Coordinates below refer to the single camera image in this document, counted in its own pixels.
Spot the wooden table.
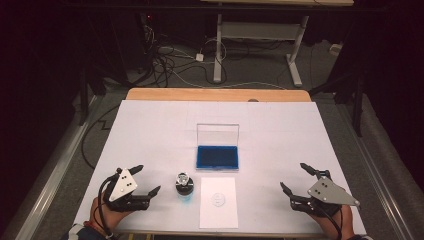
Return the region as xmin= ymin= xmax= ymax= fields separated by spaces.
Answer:
xmin=125 ymin=87 xmax=312 ymax=103

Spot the grey metal floor rail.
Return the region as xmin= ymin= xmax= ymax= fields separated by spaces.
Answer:
xmin=9 ymin=94 xmax=103 ymax=240
xmin=334 ymin=99 xmax=416 ymax=240

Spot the person's left hand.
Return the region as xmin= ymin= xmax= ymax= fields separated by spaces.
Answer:
xmin=89 ymin=192 xmax=133 ymax=232

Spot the black round stamp cap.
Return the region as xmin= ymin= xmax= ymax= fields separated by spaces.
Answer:
xmin=176 ymin=187 xmax=195 ymax=198

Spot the black round stamp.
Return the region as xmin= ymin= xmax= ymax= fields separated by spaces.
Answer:
xmin=175 ymin=171 xmax=195 ymax=194

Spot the black stand leg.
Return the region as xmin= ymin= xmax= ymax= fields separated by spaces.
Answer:
xmin=309 ymin=71 xmax=366 ymax=138

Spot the white table cover sheet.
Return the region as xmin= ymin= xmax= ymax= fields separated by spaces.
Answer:
xmin=72 ymin=99 xmax=368 ymax=237

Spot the red wrist bracelet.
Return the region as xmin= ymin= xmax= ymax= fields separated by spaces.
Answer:
xmin=83 ymin=220 xmax=103 ymax=235

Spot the white metal desk frame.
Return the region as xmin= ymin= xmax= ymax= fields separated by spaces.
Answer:
xmin=199 ymin=0 xmax=355 ymax=88

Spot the white power strip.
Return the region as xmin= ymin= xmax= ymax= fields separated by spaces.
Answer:
xmin=329 ymin=42 xmax=344 ymax=57

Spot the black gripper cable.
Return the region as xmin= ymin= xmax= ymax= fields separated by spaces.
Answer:
xmin=95 ymin=172 xmax=118 ymax=240
xmin=316 ymin=199 xmax=345 ymax=240

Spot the person's right hand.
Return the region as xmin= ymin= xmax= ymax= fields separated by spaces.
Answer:
xmin=309 ymin=204 xmax=356 ymax=240

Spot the tangle of floor cables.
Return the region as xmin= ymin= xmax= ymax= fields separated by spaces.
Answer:
xmin=139 ymin=13 xmax=288 ymax=90

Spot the blue ink pad clear case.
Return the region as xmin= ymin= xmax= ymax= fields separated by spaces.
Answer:
xmin=195 ymin=123 xmax=241 ymax=172

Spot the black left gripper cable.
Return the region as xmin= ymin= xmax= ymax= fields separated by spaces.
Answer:
xmin=95 ymin=172 xmax=118 ymax=240

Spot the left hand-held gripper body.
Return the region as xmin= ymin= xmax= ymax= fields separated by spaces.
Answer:
xmin=102 ymin=167 xmax=151 ymax=213

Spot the white paper sheet round print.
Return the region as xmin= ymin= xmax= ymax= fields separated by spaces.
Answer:
xmin=198 ymin=176 xmax=240 ymax=230

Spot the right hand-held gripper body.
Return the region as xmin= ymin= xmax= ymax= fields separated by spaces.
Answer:
xmin=289 ymin=169 xmax=361 ymax=218

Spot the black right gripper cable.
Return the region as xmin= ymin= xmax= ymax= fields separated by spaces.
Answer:
xmin=316 ymin=199 xmax=345 ymax=240

